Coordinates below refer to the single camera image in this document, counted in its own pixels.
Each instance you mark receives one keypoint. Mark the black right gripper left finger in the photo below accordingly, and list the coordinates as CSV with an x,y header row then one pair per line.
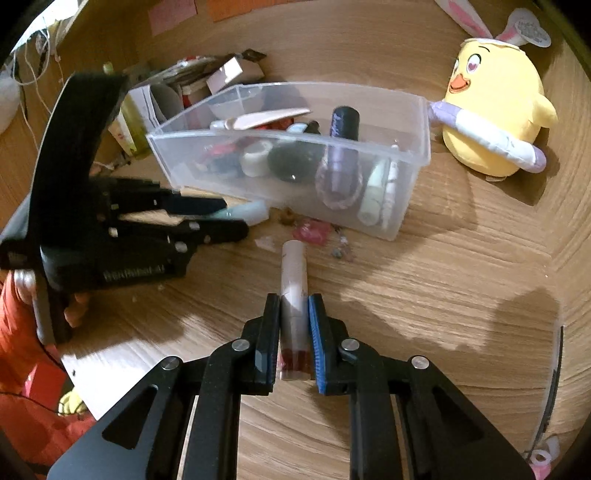
x,y
181,419

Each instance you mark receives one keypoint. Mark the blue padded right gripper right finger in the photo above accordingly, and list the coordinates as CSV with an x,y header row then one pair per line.
x,y
408,419

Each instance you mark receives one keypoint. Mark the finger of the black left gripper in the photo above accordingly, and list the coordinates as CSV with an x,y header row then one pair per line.
x,y
121,196
127,238

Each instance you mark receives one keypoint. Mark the mint green tube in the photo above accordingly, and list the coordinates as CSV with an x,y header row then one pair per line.
x,y
252,213

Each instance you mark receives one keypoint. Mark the pink cream tube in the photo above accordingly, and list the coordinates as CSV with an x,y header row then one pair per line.
x,y
256,119

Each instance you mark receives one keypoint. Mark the white tape roll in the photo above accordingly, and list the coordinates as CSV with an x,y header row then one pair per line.
x,y
255,159

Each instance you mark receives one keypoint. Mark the pink charm keychain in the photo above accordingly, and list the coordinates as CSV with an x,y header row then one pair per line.
x,y
318,233

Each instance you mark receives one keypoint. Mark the purple black cosmetic bottle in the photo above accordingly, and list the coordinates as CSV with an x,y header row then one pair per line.
x,y
339,177

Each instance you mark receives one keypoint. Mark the pale green long tube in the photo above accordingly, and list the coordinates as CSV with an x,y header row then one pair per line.
x,y
371,205

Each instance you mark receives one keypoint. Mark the white pen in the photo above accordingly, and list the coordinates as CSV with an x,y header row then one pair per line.
x,y
390,194

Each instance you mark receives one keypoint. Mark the red paper envelope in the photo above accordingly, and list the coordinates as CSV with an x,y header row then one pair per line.
x,y
238,145

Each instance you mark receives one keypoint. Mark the teal tape roll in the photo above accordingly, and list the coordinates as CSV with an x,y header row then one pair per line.
x,y
296,161

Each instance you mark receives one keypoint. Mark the small dark green bottle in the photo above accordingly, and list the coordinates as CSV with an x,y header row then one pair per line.
x,y
299,128

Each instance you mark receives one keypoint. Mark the left hand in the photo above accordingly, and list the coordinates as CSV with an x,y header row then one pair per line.
x,y
32,289

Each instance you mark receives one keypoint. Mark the yellow green spray bottle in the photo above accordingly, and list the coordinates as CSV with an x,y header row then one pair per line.
x,y
128,129

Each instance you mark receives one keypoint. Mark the white paper boxes stack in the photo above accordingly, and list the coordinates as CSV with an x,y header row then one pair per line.
x,y
155,104

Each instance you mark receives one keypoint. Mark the small white pink box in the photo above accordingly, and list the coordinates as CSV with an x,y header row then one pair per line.
x,y
234,71

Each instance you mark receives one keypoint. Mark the pink sticky note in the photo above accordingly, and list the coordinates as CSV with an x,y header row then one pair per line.
x,y
167,14

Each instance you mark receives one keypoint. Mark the orange sticky note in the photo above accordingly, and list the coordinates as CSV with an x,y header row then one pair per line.
x,y
224,9

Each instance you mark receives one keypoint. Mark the clear plastic storage bin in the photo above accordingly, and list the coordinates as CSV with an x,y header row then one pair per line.
x,y
393,124

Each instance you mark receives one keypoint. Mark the yellow chick bunny plush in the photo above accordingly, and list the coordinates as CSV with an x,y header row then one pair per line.
x,y
495,104

